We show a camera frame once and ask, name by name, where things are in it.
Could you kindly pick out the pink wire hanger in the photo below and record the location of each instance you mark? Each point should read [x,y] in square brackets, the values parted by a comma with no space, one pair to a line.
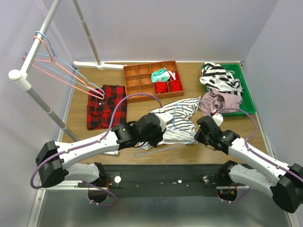
[59,77]

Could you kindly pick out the green plastic bin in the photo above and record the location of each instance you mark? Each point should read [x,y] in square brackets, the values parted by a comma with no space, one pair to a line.
[247,103]

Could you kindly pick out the brown compartment tray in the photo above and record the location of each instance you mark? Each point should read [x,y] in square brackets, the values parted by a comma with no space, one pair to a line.
[138,78]

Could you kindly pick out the red white striped sock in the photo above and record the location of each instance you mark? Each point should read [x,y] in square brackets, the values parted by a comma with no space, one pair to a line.
[173,76]

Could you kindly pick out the red black plaid shirt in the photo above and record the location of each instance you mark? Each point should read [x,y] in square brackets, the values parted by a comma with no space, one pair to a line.
[99,111]

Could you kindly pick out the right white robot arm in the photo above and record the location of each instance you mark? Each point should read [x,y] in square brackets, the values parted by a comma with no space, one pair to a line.
[280,181]

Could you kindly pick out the aluminium frame rail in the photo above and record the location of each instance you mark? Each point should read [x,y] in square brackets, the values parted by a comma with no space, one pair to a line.
[67,205]

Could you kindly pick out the mauve garment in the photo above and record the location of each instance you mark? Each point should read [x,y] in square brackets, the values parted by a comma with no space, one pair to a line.
[213,99]

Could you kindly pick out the blue wire hanger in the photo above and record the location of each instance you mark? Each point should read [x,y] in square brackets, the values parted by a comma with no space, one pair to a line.
[53,58]
[181,131]

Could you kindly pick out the thin striped tank top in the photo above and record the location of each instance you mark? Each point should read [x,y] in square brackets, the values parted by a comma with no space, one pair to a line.
[188,101]

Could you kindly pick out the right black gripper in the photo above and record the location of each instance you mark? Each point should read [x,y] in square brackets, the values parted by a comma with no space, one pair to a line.
[198,136]

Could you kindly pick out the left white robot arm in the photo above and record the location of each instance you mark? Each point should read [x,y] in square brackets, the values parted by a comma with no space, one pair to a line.
[59,161]

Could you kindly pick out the bold striped garment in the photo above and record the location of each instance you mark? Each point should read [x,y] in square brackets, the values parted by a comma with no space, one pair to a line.
[215,76]

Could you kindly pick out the red cloth right compartment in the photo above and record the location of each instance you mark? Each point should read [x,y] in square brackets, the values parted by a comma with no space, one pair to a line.
[175,86]

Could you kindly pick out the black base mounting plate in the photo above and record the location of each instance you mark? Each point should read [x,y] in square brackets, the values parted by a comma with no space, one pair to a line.
[166,181]

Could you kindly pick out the mint white sock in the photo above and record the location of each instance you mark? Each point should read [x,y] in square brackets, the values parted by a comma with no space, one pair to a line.
[161,75]

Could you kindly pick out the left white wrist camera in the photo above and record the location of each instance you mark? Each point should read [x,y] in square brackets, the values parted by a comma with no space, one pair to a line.
[164,118]

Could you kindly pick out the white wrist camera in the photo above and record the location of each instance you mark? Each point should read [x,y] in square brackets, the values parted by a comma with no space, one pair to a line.
[164,118]
[217,117]

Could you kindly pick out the red cloth compartment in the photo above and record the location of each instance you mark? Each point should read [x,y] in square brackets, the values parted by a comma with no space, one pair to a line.
[161,87]
[175,86]

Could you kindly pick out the white metal clothes rack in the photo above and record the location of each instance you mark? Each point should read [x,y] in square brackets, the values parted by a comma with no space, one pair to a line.
[20,76]

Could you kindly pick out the red cloth left compartment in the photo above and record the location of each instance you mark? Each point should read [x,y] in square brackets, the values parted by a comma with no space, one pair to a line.
[161,87]

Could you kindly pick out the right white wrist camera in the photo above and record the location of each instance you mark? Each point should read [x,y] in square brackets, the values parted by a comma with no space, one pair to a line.
[217,117]

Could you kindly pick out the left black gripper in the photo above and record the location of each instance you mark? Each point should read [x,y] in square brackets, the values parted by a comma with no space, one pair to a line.
[155,136]

